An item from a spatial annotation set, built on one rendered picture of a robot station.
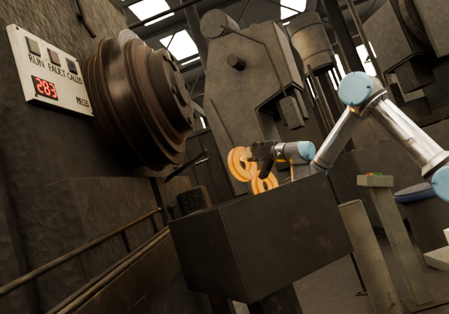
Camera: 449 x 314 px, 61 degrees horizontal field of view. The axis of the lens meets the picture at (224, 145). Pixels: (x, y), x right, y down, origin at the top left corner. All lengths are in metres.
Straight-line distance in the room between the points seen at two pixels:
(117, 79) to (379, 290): 1.40
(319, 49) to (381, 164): 7.09
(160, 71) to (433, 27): 3.55
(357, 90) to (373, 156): 1.92
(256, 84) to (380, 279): 2.57
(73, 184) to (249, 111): 3.22
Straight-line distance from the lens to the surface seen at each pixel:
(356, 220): 1.81
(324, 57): 10.05
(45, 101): 0.94
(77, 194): 0.84
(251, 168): 1.68
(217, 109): 4.07
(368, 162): 3.21
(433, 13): 4.47
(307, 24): 10.30
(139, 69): 1.15
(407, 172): 3.35
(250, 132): 3.92
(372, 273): 1.86
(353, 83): 1.35
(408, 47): 4.57
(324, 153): 1.56
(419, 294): 1.98
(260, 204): 0.57
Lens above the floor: 0.73
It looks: 7 degrees up
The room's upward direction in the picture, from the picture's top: 19 degrees counter-clockwise
